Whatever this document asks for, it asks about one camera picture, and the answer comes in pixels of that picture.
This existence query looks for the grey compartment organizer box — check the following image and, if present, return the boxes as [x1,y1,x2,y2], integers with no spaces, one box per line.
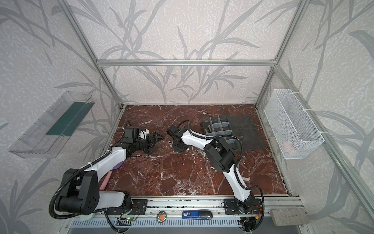
[201,116,233,137]

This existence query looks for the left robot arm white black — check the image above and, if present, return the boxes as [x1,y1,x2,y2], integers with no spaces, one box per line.
[48,127,165,219]

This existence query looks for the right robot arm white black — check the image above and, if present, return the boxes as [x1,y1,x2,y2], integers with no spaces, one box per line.
[167,125,265,214]

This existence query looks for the pile of screws and nuts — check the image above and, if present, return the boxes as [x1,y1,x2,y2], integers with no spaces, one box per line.
[187,139,210,155]

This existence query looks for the blue black usb device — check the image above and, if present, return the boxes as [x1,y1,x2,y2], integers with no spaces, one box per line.
[182,210,213,220]

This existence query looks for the round orange button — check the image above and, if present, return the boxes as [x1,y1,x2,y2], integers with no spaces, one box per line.
[156,211,167,223]

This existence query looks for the pink object in basket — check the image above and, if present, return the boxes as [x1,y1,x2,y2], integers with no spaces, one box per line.
[283,141,296,155]

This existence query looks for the grey rectangular pad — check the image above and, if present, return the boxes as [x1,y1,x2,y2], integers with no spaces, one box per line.
[270,208,310,226]

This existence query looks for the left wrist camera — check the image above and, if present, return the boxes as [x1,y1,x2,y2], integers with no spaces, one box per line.
[139,129,150,139]

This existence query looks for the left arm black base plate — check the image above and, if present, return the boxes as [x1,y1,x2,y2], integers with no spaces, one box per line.
[107,199,148,215]

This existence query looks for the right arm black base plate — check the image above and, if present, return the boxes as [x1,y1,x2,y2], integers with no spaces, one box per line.
[221,199,263,215]

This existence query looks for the clear plastic wall bin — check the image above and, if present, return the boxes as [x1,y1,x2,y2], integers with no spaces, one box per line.
[8,91,95,159]

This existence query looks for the white wire mesh basket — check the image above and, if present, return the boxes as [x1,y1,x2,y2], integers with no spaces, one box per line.
[264,89,325,160]

